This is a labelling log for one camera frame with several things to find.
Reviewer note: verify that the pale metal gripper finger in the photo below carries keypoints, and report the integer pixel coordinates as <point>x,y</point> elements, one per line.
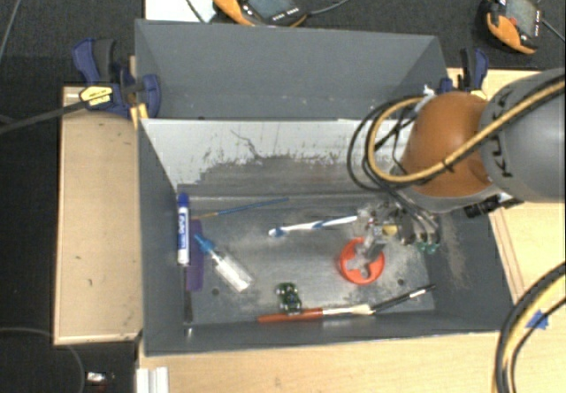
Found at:
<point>377,255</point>
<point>365,249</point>

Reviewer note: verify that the orange round lid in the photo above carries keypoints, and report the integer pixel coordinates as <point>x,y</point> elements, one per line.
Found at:
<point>354,272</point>

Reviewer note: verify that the black pen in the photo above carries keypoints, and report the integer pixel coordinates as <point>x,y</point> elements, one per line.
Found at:
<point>404,297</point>

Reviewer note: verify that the blue and white toothbrush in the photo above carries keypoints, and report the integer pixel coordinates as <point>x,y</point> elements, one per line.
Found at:
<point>305,226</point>

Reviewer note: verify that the green toy car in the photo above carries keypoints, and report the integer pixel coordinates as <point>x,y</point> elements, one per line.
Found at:
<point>289,297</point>

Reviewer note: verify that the thin blue paintbrush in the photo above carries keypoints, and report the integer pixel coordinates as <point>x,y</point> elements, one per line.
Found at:
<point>241,207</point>

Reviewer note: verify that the purple flat strip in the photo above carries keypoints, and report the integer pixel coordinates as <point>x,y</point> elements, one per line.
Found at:
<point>194,272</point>

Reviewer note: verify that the white and blue marker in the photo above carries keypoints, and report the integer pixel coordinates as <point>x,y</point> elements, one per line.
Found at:
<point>182,232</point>

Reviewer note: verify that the grey metal bin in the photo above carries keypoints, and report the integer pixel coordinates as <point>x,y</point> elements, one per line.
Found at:
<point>274,72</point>

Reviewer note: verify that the pale wood flat board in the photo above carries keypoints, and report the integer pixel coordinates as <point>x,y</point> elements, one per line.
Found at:
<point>97,214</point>

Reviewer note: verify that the black cylinder on white bracket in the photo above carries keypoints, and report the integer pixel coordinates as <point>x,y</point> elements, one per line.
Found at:
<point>482,206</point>

